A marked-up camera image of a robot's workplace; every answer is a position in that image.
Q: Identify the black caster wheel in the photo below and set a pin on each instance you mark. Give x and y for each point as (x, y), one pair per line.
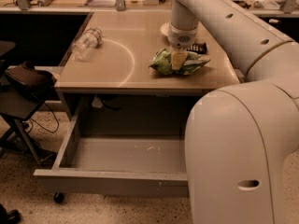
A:
(58, 197)

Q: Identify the black folding stand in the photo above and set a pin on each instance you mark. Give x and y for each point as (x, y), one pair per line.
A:
(15, 109)

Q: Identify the grey desk cabinet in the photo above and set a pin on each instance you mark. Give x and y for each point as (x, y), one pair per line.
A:
(115, 87)

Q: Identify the clear plastic water bottle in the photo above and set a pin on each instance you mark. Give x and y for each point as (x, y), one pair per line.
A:
(90, 39)

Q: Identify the grey open top drawer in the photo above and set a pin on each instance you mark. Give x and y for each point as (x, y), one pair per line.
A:
(135, 147)

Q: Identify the white bowl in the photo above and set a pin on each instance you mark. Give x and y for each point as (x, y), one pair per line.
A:
(164, 29)

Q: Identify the black office chair base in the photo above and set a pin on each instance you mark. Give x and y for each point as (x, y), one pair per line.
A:
(9, 217)

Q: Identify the black remote control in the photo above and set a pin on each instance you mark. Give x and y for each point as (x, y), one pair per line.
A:
(199, 48)

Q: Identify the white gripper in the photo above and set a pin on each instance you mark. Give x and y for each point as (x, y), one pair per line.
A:
(182, 37)

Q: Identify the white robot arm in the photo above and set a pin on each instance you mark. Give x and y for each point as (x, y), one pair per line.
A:
(238, 137)

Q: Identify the green jalapeno chip bag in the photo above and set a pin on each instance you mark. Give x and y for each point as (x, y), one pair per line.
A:
(162, 63)

